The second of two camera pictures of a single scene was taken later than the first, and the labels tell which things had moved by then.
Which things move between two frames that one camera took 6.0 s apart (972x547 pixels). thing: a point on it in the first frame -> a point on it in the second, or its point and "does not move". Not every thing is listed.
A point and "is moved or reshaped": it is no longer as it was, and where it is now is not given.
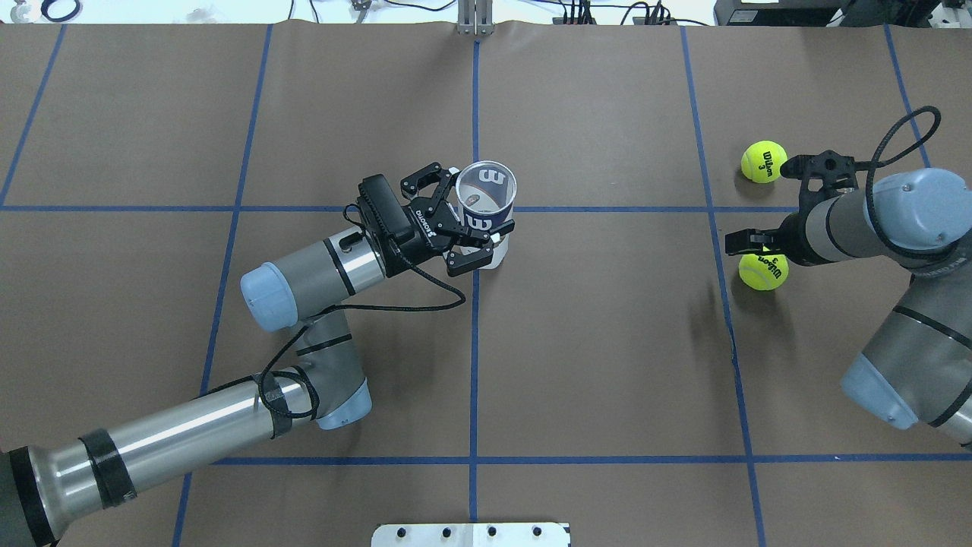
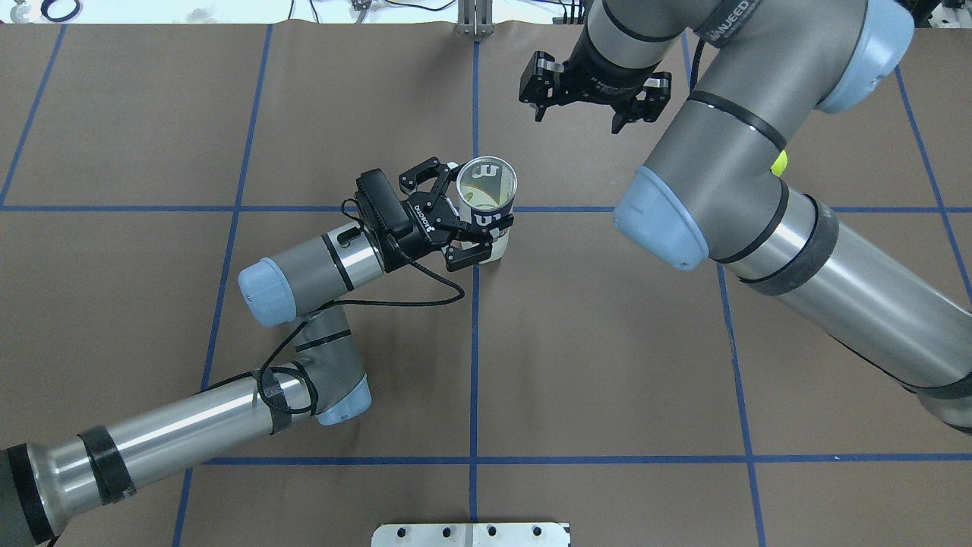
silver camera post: x=475 y=17 does not move
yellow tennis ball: x=764 y=272 is moved or reshaped
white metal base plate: x=471 y=535 does not move
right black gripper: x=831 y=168 -> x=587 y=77
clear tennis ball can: x=486 y=191 does not move
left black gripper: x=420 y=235 does not move
